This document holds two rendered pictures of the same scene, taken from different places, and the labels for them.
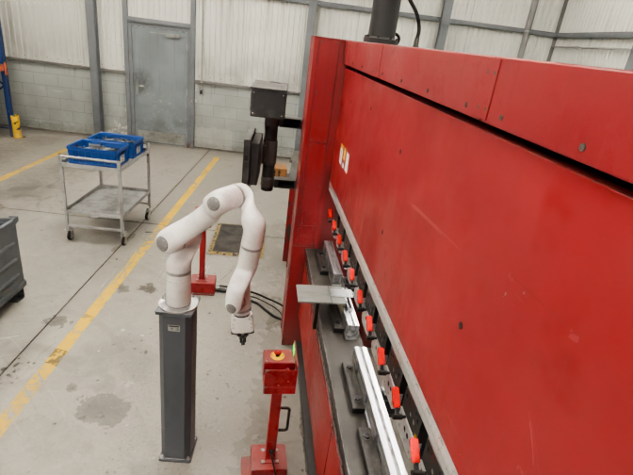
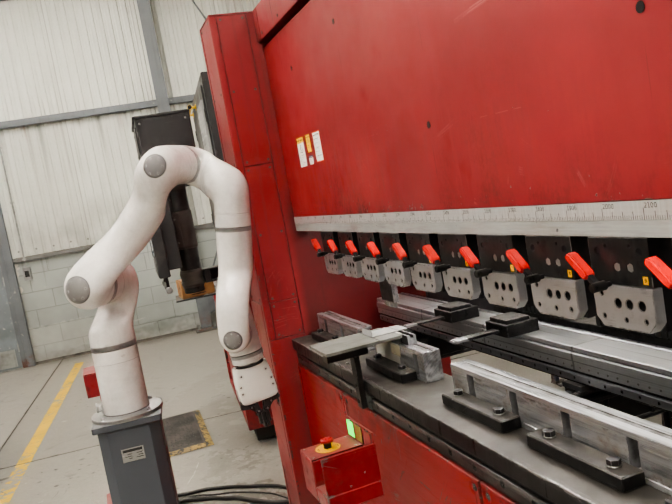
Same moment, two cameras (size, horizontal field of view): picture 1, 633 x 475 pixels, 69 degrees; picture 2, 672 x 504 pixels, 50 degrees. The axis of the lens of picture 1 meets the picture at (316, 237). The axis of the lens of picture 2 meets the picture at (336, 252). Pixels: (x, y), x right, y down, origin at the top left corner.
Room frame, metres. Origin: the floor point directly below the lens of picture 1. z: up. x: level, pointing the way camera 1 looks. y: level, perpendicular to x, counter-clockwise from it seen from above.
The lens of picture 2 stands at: (-0.07, 0.33, 1.52)
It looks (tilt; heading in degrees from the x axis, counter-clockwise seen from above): 5 degrees down; 350
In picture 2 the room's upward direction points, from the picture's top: 10 degrees counter-clockwise
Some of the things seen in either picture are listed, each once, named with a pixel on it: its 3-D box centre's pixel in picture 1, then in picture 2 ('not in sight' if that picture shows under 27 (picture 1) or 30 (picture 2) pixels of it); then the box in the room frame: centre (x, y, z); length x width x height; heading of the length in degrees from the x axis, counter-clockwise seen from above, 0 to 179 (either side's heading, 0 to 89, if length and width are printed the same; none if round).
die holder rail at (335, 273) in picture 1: (332, 262); (344, 330); (2.78, -0.13, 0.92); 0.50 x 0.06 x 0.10; 9
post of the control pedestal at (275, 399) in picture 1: (273, 419); not in sight; (1.87, 0.10, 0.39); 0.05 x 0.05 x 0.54; 11
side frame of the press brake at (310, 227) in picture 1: (351, 210); (339, 262); (3.23, -0.23, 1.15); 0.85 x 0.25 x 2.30; 99
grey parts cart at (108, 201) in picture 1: (109, 188); not in sight; (4.79, 2.36, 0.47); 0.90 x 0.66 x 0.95; 3
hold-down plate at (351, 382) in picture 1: (352, 385); (478, 409); (1.63, -0.25, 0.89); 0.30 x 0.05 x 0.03; 9
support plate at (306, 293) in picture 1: (320, 294); (355, 341); (2.22, -0.06, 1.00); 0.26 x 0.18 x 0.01; 99
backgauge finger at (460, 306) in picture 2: not in sight; (436, 315); (2.28, -0.37, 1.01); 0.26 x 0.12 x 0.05; 99
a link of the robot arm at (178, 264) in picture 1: (183, 246); (111, 301); (1.97, 0.63, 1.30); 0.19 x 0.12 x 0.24; 155
